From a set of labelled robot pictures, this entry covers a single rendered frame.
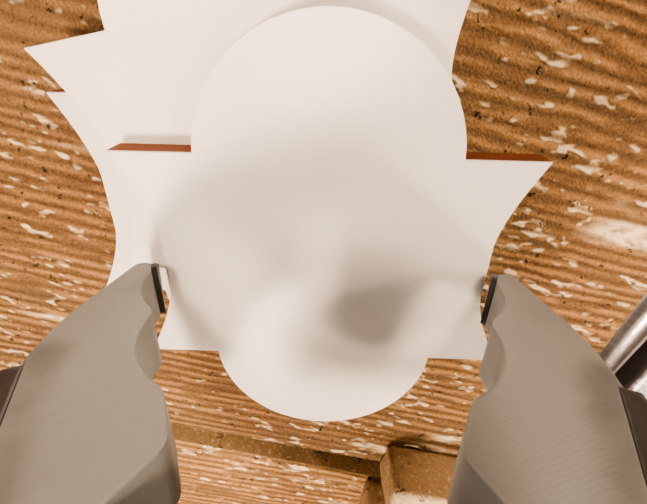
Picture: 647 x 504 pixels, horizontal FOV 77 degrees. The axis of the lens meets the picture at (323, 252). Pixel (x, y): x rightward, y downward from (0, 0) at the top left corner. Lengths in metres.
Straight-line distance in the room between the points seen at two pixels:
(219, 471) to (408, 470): 0.10
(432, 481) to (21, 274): 0.20
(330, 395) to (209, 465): 0.11
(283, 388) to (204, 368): 0.05
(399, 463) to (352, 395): 0.07
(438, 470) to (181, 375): 0.13
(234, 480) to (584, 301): 0.20
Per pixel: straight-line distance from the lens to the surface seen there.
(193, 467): 0.26
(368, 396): 0.16
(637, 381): 0.28
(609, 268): 0.19
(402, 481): 0.22
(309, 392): 0.16
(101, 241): 0.18
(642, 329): 0.24
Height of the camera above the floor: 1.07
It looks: 61 degrees down
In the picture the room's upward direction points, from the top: 177 degrees counter-clockwise
